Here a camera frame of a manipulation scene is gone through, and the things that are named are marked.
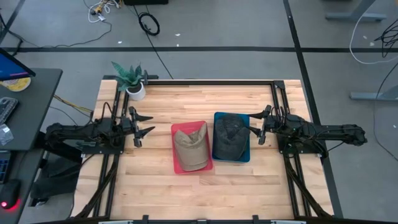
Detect blue plastic bin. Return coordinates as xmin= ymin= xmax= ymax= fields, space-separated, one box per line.
xmin=212 ymin=111 xmax=251 ymax=164

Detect yellow round disc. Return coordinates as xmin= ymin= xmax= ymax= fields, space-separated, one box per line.
xmin=1 ymin=77 xmax=32 ymax=93

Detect dark laptop keyboard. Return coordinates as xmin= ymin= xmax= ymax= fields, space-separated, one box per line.
xmin=0 ymin=151 xmax=12 ymax=185

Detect computer monitor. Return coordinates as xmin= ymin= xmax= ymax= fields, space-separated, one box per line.
xmin=0 ymin=46 xmax=37 ymax=82

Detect grey keyboard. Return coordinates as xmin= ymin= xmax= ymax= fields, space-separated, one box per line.
xmin=0 ymin=96 xmax=19 ymax=125

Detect grey desk foot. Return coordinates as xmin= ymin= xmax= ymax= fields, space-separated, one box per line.
xmin=325 ymin=0 xmax=388 ymax=23
xmin=349 ymin=85 xmax=398 ymax=102

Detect dark grey knitted cap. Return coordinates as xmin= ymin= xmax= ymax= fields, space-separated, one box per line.
xmin=213 ymin=113 xmax=251 ymax=162

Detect clear plastic bag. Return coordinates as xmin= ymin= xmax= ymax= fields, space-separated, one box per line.
xmin=0 ymin=123 xmax=15 ymax=146

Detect coiled black cable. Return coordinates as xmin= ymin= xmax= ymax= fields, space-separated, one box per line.
xmin=137 ymin=11 xmax=161 ymax=37

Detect yellow cable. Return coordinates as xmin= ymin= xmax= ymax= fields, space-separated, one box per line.
xmin=52 ymin=94 xmax=95 ymax=114

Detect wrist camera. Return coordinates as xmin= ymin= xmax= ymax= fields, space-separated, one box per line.
xmin=269 ymin=116 xmax=282 ymax=131
xmin=121 ymin=118 xmax=133 ymax=134

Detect white floor cable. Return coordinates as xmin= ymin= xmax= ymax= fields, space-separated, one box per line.
xmin=349 ymin=11 xmax=398 ymax=65

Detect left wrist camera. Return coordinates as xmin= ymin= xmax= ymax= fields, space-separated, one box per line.
xmin=121 ymin=118 xmax=133 ymax=134

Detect black aluminium table frame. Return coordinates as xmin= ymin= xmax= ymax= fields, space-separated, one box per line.
xmin=73 ymin=74 xmax=343 ymax=220

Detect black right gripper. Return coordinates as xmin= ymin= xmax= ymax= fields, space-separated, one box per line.
xmin=248 ymin=105 xmax=282 ymax=146

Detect black floor cable tangle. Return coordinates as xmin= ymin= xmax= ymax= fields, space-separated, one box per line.
xmin=374 ymin=18 xmax=398 ymax=58

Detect black computer mouse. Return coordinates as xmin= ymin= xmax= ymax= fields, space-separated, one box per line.
xmin=0 ymin=179 xmax=22 ymax=210

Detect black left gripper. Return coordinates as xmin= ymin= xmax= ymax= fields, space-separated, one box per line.
xmin=120 ymin=106 xmax=156 ymax=149

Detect translucent pink plastic bin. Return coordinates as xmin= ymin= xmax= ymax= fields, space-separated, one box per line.
xmin=170 ymin=120 xmax=214 ymax=175

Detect green plant in white pot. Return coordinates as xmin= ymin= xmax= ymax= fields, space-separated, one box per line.
xmin=111 ymin=61 xmax=146 ymax=101

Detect black box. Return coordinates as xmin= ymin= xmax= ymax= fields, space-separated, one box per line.
xmin=123 ymin=0 xmax=169 ymax=6

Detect black desk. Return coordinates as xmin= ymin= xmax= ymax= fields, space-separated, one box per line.
xmin=0 ymin=68 xmax=63 ymax=224

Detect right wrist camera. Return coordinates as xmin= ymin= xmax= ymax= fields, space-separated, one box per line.
xmin=269 ymin=116 xmax=282 ymax=131

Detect white cable bundle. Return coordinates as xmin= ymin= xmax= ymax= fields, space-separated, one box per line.
xmin=88 ymin=0 xmax=122 ymax=24

